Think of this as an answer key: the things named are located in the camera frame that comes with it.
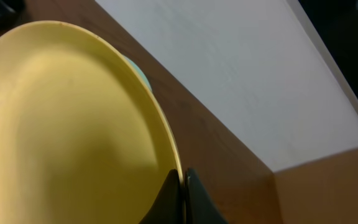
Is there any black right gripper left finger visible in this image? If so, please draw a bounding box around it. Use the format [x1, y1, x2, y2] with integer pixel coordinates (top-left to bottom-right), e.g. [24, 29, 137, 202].
[139, 169, 183, 224]

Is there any mint green plate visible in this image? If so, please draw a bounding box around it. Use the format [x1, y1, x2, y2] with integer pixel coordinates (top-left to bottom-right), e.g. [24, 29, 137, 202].
[124, 55, 152, 91]

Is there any yellow plate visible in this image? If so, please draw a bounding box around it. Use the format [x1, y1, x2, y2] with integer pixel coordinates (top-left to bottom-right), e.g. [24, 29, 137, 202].
[0, 21, 181, 223]

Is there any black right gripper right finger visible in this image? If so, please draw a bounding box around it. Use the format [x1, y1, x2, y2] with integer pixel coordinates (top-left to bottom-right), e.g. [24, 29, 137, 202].
[184, 169, 227, 224]

